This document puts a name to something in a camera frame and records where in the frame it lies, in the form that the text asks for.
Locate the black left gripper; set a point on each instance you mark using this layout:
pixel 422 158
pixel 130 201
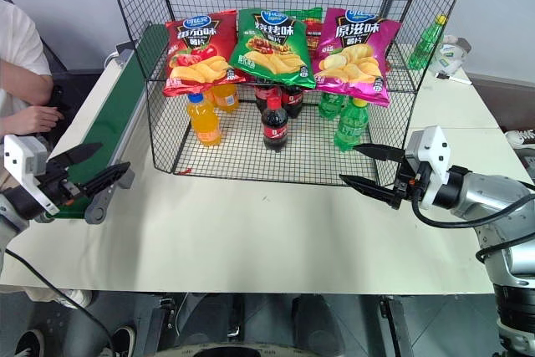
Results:
pixel 58 185

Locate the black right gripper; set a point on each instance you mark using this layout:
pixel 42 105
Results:
pixel 411 183

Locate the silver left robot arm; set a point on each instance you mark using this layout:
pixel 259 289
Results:
pixel 12 215

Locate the person's bare forearm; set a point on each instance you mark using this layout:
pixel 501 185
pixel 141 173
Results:
pixel 8 122

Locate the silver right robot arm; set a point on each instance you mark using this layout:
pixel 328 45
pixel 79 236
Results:
pixel 480 194

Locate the green conveyor belt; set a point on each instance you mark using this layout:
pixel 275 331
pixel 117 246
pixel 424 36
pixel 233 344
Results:
pixel 113 118

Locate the person's bare hand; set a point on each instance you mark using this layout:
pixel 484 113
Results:
pixel 35 119

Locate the green soda bottle yellow cap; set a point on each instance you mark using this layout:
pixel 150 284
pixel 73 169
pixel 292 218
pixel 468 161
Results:
pixel 426 45
pixel 351 127

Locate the black office chair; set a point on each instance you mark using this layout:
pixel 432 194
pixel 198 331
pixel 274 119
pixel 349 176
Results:
pixel 71 89

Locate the cola bottle red cap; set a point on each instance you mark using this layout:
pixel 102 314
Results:
pixel 275 131

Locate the white marker pen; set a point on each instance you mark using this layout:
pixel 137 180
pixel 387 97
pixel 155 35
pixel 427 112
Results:
pixel 453 78

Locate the orange soda bottle blue cap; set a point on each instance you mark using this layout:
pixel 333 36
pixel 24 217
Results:
pixel 205 125

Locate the magenta original chip bag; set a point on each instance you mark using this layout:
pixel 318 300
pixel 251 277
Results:
pixel 355 52

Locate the plain white sneaker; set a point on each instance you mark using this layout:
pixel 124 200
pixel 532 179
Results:
pixel 77 298

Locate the white sneaker black stripes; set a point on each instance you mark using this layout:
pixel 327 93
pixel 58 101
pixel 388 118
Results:
pixel 520 139

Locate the red and green snack bag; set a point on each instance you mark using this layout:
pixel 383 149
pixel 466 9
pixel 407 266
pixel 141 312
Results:
pixel 312 37

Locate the red tomato chip bag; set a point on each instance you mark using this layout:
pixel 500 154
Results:
pixel 196 47

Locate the green barbecue chip bag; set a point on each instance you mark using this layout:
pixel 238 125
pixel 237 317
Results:
pixel 267 47

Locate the black sneaker white sole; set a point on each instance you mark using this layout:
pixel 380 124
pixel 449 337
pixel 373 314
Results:
pixel 123 340
pixel 29 344

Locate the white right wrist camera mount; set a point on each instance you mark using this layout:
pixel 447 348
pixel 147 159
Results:
pixel 434 144

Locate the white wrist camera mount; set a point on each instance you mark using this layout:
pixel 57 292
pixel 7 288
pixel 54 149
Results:
pixel 434 144
pixel 16 160

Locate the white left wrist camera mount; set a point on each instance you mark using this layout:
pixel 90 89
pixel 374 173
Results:
pixel 16 160

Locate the black metal table bracket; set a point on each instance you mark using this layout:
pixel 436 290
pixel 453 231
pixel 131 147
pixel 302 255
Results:
pixel 395 323
pixel 161 319

